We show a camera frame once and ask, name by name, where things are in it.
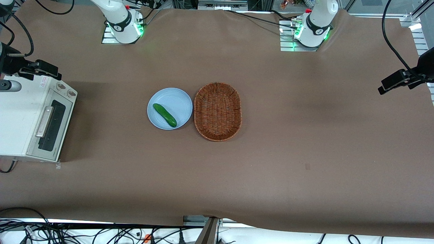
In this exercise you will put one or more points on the aluminium side frame rail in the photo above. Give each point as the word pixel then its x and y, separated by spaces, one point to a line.
pixel 422 37

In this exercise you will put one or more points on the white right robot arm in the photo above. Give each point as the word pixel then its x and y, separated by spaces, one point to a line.
pixel 118 17

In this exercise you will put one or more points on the white toaster oven body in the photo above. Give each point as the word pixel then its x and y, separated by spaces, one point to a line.
pixel 17 118

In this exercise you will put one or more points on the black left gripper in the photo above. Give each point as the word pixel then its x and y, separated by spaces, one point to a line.
pixel 424 66

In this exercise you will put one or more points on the round oven control knob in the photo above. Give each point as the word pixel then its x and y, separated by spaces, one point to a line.
pixel 71 93
pixel 61 86

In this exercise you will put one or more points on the brown oval wicker basket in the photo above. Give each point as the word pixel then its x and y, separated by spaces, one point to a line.
pixel 217 112

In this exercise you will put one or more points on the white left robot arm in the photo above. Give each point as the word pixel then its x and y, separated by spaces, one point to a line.
pixel 317 23

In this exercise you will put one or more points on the brown table cover sheet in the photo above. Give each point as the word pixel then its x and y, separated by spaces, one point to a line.
pixel 288 135

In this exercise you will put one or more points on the green cucumber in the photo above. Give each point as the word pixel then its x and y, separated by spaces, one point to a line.
pixel 164 115

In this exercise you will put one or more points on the light blue round plate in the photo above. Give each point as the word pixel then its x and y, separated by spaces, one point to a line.
pixel 176 101

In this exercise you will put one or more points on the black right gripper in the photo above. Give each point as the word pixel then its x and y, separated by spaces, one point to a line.
pixel 10 63

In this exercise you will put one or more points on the aluminium frame profile post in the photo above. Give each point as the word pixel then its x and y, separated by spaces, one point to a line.
pixel 210 232

